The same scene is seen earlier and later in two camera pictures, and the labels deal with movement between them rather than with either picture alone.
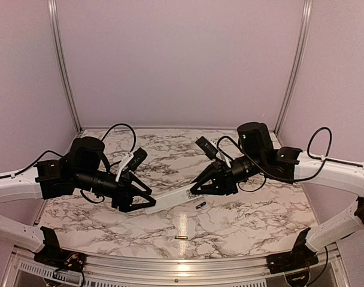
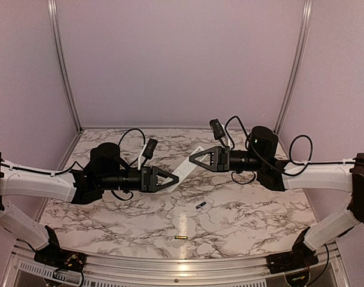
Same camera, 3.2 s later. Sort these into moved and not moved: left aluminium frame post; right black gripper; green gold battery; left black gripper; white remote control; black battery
Moved: white remote control; right black gripper; left black gripper
Not moved: green gold battery; black battery; left aluminium frame post
